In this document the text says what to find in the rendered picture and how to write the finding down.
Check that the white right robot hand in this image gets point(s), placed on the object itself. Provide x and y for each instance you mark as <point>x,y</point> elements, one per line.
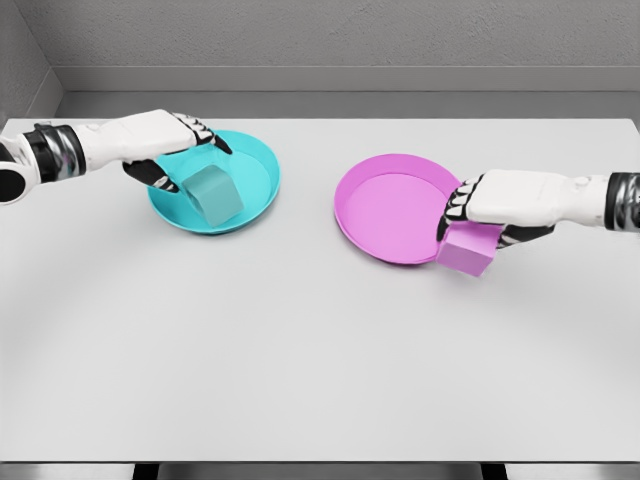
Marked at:
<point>505,197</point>

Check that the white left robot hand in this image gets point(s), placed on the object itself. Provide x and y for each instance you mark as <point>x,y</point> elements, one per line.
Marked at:
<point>155,132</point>

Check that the pink block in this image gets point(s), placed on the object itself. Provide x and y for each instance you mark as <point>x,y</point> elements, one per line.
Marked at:
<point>467,252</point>

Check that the teal block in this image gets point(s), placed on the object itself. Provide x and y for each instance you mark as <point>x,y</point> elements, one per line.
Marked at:
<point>212,195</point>

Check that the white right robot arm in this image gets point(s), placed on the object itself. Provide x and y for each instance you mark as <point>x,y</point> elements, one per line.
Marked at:
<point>595,200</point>

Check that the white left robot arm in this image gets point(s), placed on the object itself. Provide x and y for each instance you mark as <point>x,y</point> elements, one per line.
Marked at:
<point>55,150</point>

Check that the cyan plate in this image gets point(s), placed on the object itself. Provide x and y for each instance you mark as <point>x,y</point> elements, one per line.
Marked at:
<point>250,180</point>

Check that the pink plate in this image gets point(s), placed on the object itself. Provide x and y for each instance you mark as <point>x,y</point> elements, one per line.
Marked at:
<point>390,210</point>

